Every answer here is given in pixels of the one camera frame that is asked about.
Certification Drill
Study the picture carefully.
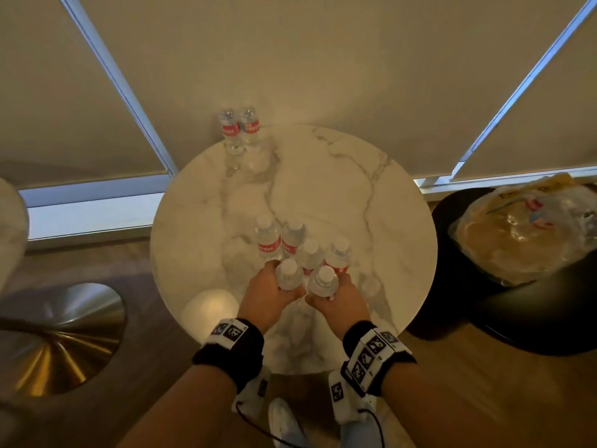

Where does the person's right hand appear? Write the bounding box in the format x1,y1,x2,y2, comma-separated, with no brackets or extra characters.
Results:
305,273,372,341

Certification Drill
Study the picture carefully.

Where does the person's left hand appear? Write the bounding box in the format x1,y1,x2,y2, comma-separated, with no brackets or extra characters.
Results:
237,260,307,335

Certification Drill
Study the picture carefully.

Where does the small clear water bottle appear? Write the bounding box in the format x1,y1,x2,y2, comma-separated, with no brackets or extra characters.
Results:
308,266,340,299
275,259,304,292

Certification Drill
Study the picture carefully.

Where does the person's left forearm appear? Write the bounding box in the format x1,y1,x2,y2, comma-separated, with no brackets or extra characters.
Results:
117,364,244,448

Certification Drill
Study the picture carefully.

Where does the person's right forearm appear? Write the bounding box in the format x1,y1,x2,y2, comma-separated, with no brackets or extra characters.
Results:
380,364,511,448

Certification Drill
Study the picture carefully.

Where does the cluster of red-label bottles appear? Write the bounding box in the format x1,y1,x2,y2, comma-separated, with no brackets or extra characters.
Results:
255,214,353,277

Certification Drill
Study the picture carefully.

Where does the black wristband with marker tags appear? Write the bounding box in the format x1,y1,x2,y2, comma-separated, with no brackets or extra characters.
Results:
192,318,266,393
341,320,417,398

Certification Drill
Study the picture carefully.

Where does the white shoe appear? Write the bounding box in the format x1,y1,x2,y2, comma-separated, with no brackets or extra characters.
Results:
268,398,308,448

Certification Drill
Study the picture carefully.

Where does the blue jeans leg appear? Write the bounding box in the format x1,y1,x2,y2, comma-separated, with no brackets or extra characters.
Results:
340,417,388,448

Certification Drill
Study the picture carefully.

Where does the small red-label water bottle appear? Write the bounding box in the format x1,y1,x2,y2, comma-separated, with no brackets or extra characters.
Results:
239,106,261,148
219,108,245,156

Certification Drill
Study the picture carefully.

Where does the plastic bag of flatbread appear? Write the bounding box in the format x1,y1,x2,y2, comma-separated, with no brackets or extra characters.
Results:
449,172,597,287

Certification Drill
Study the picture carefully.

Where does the black round side table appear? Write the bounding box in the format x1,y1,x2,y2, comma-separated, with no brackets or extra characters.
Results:
406,184,597,357

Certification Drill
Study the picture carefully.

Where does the brushed gold table base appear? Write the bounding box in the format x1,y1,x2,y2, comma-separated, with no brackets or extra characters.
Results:
0,283,127,399

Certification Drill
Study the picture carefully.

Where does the beige roller blind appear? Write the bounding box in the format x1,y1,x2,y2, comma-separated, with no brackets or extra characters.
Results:
455,9,597,182
77,0,592,179
0,0,167,188

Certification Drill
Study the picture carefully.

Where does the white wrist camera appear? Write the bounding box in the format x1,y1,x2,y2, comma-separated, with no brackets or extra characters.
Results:
328,368,377,425
231,366,271,420

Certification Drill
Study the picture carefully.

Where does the black camera cable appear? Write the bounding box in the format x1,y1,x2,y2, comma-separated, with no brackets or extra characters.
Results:
357,408,386,448
235,401,305,448

